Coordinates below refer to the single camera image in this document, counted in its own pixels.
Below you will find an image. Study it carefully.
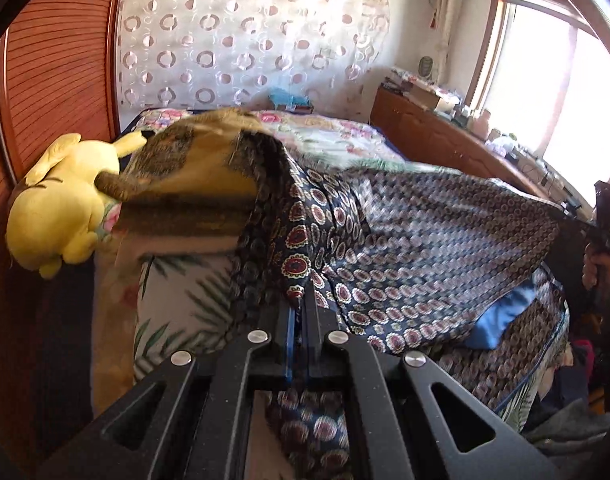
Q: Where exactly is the floral cloth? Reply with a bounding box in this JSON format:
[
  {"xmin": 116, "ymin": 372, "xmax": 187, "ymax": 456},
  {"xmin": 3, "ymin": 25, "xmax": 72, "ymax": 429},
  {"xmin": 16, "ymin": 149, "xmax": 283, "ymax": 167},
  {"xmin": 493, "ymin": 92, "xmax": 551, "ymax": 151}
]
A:
[{"xmin": 387, "ymin": 66, "xmax": 453, "ymax": 96}]

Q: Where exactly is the grey cloth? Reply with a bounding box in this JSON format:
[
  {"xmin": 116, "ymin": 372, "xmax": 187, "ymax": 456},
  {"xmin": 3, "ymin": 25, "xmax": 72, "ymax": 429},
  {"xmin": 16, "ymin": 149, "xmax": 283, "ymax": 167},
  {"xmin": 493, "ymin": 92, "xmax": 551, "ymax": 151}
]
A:
[{"xmin": 522, "ymin": 400, "xmax": 610, "ymax": 458}]

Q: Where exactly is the navy circle patterned garment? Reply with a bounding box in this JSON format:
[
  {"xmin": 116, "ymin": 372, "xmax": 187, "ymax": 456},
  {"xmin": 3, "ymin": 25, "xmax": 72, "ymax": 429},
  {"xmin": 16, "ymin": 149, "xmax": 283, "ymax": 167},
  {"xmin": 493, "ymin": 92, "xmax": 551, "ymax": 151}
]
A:
[{"xmin": 232, "ymin": 132, "xmax": 572, "ymax": 480}]

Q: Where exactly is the green leaf print bedsheet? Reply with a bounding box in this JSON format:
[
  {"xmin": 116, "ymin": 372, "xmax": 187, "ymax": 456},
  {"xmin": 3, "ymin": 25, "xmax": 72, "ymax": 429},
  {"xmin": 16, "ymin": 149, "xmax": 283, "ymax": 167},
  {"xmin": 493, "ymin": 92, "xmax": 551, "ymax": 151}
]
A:
[{"xmin": 132, "ymin": 252, "xmax": 572, "ymax": 433}]

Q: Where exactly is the person's right hand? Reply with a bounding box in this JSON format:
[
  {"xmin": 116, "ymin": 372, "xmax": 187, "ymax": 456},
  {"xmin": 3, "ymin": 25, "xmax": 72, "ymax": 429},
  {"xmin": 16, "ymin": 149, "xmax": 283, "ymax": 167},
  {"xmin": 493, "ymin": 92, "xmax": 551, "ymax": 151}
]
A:
[{"xmin": 582, "ymin": 249, "xmax": 606, "ymax": 292}]

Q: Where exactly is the floral quilt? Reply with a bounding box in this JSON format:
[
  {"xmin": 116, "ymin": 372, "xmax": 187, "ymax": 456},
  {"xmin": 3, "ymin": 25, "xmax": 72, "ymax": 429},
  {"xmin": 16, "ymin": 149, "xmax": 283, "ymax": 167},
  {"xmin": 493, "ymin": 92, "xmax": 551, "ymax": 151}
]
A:
[{"xmin": 120, "ymin": 107, "xmax": 410, "ymax": 173}]

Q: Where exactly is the tied beige window curtain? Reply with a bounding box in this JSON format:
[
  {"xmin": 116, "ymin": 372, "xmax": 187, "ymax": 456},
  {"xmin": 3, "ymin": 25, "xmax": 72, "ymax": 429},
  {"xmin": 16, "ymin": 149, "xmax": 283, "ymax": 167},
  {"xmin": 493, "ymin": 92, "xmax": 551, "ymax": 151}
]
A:
[{"xmin": 425, "ymin": 0, "xmax": 466, "ymax": 78}]

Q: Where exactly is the white plastic bag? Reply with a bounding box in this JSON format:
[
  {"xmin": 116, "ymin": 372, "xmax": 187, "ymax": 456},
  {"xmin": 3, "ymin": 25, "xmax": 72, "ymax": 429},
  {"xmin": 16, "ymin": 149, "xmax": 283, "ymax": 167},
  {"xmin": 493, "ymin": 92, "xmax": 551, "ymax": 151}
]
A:
[{"xmin": 487, "ymin": 132, "xmax": 518, "ymax": 156}]

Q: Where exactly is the wooden slatted wardrobe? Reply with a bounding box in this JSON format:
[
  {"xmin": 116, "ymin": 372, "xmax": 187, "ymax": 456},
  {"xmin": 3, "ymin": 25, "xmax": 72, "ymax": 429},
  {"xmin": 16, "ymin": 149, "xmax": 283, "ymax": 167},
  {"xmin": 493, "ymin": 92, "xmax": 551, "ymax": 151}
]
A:
[{"xmin": 0, "ymin": 0, "xmax": 130, "ymax": 461}]

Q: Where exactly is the pale pink vase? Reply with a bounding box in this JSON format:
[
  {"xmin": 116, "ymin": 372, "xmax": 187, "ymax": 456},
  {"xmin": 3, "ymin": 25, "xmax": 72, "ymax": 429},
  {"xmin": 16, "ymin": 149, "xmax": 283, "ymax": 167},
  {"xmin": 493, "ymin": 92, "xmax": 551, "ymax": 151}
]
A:
[{"xmin": 472, "ymin": 109, "xmax": 493, "ymax": 139}]

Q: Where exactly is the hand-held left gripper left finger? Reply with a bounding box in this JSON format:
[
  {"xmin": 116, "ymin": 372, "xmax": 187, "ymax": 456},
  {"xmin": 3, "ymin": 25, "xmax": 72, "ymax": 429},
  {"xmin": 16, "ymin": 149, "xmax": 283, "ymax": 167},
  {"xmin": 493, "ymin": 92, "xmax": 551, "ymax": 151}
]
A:
[{"xmin": 37, "ymin": 287, "xmax": 298, "ymax": 480}]

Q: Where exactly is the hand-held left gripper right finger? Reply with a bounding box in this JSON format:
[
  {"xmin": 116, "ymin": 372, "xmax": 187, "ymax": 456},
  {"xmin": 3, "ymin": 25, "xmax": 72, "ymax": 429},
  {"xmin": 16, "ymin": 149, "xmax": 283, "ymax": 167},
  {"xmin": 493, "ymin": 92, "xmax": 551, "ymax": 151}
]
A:
[{"xmin": 299, "ymin": 285, "xmax": 560, "ymax": 480}]

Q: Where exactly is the wooden framed window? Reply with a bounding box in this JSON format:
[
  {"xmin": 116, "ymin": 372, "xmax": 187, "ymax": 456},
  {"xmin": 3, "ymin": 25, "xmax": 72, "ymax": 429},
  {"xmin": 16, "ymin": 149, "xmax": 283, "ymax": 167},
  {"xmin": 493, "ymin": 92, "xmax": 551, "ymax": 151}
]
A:
[{"xmin": 467, "ymin": 0, "xmax": 610, "ymax": 206}]

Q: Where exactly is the olive brown patterned garment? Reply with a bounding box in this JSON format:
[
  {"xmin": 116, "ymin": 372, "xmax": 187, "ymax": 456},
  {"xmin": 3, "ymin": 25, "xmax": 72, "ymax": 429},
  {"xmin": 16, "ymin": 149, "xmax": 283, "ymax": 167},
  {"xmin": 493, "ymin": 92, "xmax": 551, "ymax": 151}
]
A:
[{"xmin": 97, "ymin": 107, "xmax": 286, "ymax": 242}]

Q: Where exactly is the low wooden cabinet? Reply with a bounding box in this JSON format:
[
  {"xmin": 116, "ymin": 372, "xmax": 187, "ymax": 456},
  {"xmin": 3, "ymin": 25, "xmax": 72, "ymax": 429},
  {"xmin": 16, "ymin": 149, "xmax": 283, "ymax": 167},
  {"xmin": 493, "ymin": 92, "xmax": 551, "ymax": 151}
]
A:
[{"xmin": 370, "ymin": 85, "xmax": 586, "ymax": 201}]

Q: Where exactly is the yellow plush toy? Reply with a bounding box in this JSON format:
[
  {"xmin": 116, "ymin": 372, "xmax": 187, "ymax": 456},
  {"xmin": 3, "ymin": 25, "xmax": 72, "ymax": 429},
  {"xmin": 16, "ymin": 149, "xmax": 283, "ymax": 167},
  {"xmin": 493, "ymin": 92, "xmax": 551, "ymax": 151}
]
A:
[{"xmin": 5, "ymin": 132, "xmax": 148, "ymax": 281}]

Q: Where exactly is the cardboard box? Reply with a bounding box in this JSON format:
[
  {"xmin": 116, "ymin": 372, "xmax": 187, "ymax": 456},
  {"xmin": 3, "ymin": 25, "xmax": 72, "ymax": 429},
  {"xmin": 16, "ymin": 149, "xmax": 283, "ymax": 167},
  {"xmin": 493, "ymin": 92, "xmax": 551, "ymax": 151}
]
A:
[{"xmin": 410, "ymin": 87, "xmax": 458, "ymax": 112}]

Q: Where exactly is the sheer circle patterned curtain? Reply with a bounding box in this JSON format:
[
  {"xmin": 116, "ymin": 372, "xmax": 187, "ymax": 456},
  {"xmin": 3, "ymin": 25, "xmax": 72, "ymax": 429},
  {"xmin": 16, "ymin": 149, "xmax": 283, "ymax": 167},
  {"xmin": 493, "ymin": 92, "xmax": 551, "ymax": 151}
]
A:
[{"xmin": 116, "ymin": 0, "xmax": 392, "ymax": 111}]

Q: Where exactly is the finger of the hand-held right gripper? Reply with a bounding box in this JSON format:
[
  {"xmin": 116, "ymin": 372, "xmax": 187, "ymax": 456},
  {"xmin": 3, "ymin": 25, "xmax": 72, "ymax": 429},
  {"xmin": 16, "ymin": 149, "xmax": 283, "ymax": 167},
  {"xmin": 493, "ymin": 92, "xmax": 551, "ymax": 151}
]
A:
[{"xmin": 559, "ymin": 199, "xmax": 596, "ymax": 235}]

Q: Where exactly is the blue tissue box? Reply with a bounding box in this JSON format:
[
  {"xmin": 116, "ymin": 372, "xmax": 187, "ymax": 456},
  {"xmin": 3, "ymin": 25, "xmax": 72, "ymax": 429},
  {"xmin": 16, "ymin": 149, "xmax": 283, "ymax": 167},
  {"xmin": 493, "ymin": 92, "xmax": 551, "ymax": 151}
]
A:
[{"xmin": 267, "ymin": 87, "xmax": 314, "ymax": 114}]

